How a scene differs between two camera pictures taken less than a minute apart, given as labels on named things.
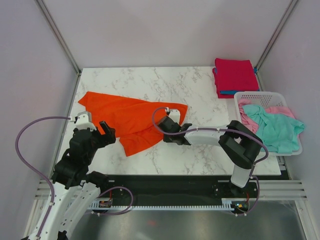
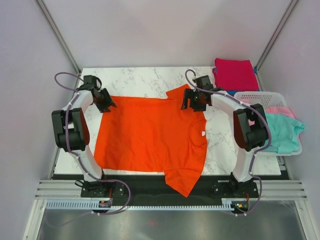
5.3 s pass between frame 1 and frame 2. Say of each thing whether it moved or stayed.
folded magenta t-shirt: stayed
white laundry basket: stayed
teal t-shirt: stayed
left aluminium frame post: stayed
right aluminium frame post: stayed
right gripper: moved
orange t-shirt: moved
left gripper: moved
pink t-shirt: stayed
